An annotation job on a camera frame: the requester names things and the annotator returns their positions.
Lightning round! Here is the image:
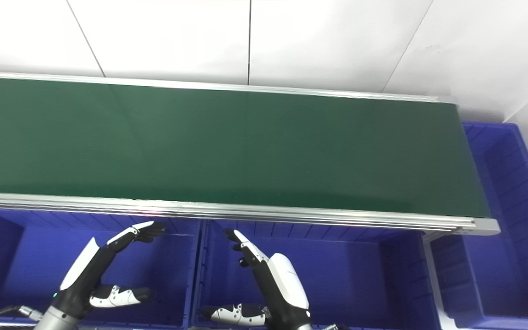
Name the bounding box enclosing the grey conveyor support leg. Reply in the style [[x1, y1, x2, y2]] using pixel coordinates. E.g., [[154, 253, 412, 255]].
[[422, 231, 457, 330]]

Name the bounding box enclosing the blue plastic bin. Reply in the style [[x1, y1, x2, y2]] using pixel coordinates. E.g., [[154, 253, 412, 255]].
[[0, 209, 203, 328], [191, 219, 441, 330], [429, 121, 528, 330]]

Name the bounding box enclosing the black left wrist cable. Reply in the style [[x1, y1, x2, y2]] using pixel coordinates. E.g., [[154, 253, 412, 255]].
[[0, 305, 44, 329]]

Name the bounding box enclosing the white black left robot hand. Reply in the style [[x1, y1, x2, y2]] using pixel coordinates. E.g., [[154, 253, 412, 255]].
[[53, 221, 166, 319]]

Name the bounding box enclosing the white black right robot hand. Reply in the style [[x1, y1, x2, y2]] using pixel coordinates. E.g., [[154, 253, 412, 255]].
[[199, 228, 313, 330]]

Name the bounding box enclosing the green conveyor belt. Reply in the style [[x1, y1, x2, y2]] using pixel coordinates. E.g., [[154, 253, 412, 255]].
[[0, 77, 491, 218], [0, 71, 501, 237]]

